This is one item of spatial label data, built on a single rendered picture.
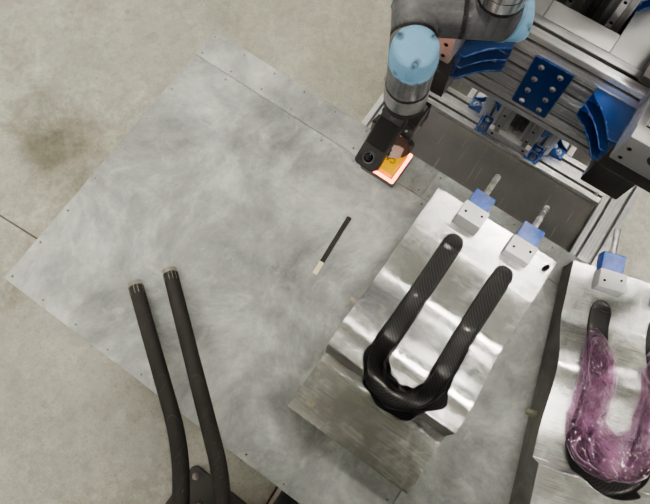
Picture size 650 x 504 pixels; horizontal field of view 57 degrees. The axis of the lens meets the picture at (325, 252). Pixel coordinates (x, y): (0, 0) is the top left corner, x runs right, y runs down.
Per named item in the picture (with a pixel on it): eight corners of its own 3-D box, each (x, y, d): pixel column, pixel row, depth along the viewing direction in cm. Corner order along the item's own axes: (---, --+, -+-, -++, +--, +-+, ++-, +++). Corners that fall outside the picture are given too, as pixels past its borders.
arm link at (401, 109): (414, 113, 97) (373, 87, 98) (411, 126, 102) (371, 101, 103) (439, 79, 99) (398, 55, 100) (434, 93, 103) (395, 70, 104)
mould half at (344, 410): (431, 202, 123) (442, 178, 110) (540, 272, 119) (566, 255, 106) (289, 406, 113) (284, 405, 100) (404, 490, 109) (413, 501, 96)
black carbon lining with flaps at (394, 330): (446, 231, 115) (455, 216, 105) (518, 278, 112) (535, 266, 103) (343, 382, 108) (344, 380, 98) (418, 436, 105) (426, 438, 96)
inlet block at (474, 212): (482, 175, 119) (491, 162, 114) (504, 188, 118) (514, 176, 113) (449, 224, 115) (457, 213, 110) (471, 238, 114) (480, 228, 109)
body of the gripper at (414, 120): (428, 120, 115) (439, 87, 103) (404, 154, 113) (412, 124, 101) (395, 100, 116) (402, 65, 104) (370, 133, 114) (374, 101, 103)
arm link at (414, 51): (444, 19, 89) (442, 69, 87) (432, 61, 100) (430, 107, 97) (391, 16, 89) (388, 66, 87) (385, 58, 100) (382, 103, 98)
